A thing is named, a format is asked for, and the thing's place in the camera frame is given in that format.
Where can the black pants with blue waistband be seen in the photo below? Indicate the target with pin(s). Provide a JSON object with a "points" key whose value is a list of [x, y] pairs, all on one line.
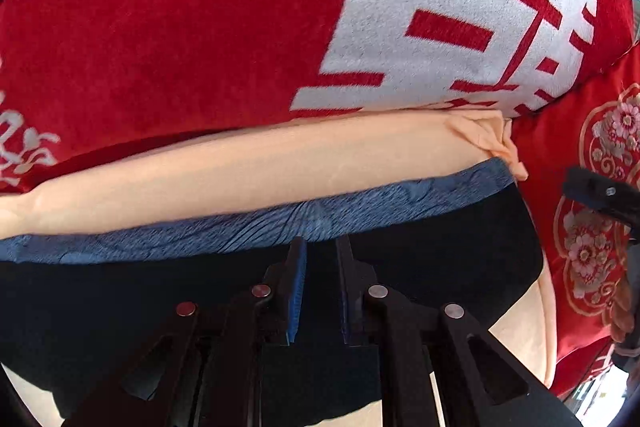
{"points": [[73, 306]]}

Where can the red floral embroidered cushion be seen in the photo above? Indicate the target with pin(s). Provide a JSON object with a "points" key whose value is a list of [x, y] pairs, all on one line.
{"points": [[595, 126]]}

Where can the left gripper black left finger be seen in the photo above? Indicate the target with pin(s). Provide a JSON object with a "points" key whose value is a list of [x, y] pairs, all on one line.
{"points": [[202, 368]]}

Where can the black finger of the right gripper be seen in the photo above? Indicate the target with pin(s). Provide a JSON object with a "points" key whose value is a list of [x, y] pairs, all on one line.
{"points": [[617, 200]]}

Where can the peach sofa seat cushion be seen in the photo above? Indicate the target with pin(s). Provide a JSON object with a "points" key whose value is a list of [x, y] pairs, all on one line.
{"points": [[316, 383]]}

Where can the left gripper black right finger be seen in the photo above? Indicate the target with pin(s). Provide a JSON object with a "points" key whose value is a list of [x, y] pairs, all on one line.
{"points": [[438, 367]]}

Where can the red blanket with white characters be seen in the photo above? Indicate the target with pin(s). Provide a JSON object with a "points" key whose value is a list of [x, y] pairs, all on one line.
{"points": [[85, 82]]}

